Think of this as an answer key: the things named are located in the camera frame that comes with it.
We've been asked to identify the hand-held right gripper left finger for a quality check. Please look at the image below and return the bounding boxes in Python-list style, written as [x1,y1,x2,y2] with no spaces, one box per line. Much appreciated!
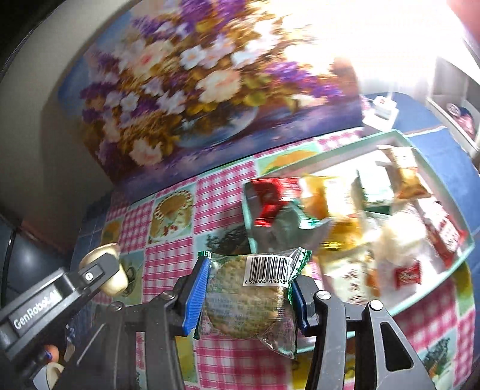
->
[73,259,212,390]

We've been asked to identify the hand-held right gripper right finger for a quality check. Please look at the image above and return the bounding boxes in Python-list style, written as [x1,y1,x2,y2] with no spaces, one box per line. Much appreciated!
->
[289,277,437,390]

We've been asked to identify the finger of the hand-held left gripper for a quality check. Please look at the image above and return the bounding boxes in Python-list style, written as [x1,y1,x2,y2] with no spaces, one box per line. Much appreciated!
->
[77,253,121,291]

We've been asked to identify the cream coloured candy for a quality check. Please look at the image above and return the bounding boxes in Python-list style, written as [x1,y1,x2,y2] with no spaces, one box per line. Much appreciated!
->
[80,243,128,297]

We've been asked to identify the clear green biscuit packet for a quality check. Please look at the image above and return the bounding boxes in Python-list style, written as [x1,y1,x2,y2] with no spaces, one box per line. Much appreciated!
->
[193,247,312,361]

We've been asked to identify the white packet with orange print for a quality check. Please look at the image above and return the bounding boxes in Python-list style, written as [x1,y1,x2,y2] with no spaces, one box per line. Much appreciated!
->
[324,255,383,304]

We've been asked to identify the small silver green packet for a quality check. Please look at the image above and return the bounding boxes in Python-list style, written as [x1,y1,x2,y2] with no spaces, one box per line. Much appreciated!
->
[259,204,332,256]

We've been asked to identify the golden bread packet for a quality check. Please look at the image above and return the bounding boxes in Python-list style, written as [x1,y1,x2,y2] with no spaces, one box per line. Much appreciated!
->
[302,174,368,259]

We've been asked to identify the shiny red snack packet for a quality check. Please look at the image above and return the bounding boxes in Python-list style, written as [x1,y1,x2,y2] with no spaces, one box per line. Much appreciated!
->
[253,177,302,227]

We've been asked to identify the small red candy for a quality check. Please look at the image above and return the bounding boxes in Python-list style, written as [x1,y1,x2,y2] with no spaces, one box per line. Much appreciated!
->
[394,260,422,287]

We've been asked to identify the dark green snack packet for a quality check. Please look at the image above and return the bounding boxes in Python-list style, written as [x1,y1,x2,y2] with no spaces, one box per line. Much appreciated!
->
[356,165,398,216]

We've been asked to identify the teal rimmed white tray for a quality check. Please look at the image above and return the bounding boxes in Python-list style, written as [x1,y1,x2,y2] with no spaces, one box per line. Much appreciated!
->
[243,129,471,316]

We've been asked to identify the red packet with white label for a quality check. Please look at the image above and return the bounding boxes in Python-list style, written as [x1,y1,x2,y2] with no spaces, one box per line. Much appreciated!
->
[422,200,469,269]

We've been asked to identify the orange snack packet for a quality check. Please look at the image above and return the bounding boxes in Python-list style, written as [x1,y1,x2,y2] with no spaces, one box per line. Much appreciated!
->
[377,145,432,201]

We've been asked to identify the person's left hand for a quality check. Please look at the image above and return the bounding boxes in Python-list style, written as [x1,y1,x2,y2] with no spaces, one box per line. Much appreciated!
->
[37,344,62,387]

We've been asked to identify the pink checkered tablecloth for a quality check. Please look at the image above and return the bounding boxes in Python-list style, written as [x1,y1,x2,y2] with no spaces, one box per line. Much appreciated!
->
[71,129,477,390]

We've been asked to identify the white power strip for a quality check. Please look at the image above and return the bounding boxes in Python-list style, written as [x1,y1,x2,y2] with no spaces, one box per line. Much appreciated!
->
[364,107,398,130]

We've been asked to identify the flower bouquet painting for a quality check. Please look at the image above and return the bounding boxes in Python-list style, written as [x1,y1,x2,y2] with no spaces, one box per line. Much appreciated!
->
[56,0,362,181]

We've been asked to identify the blue denim cloth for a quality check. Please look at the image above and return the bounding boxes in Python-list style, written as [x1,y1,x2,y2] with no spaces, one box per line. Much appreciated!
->
[67,92,480,331]

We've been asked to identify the pink floral item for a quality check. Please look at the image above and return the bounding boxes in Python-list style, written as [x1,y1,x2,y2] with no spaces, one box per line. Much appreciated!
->
[446,103,477,132]

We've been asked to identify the white plug adapter red switch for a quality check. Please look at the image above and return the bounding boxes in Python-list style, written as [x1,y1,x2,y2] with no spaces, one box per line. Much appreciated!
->
[373,95,394,113]

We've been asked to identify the white wooden furniture frame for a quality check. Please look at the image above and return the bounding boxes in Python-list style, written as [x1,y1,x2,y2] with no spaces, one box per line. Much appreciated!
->
[427,56,480,158]

